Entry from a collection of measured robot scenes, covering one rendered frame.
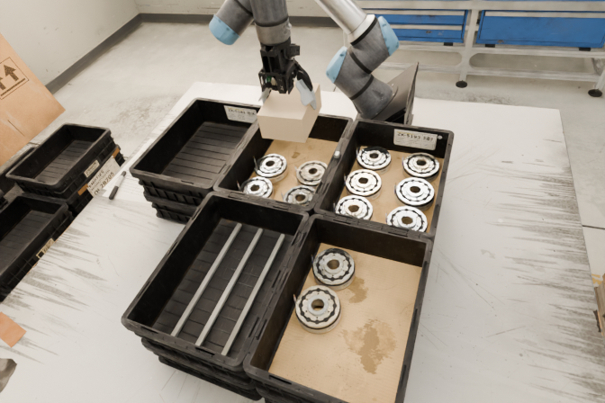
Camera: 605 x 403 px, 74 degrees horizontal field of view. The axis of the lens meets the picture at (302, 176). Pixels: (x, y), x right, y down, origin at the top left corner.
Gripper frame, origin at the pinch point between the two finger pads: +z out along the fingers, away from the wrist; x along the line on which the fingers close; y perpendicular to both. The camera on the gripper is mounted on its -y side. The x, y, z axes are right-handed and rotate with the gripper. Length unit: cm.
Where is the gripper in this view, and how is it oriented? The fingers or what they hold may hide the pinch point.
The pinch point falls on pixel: (290, 105)
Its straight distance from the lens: 107.7
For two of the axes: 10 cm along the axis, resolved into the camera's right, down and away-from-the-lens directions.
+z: 1.2, 6.9, 7.1
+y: -3.0, 7.1, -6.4
